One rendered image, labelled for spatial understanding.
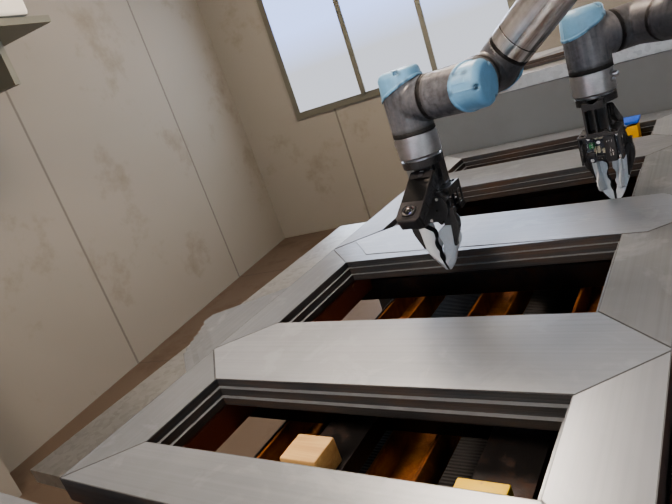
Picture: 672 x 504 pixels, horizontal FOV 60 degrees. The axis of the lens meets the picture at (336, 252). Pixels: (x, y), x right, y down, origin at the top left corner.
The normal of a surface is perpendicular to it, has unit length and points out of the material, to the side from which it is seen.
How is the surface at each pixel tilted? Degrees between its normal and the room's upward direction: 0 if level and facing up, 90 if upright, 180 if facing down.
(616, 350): 0
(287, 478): 0
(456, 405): 90
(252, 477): 0
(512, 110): 90
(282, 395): 90
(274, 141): 90
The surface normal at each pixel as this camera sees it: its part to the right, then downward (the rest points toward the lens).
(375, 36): -0.37, 0.40
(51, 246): 0.88, -0.15
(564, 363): -0.32, -0.90
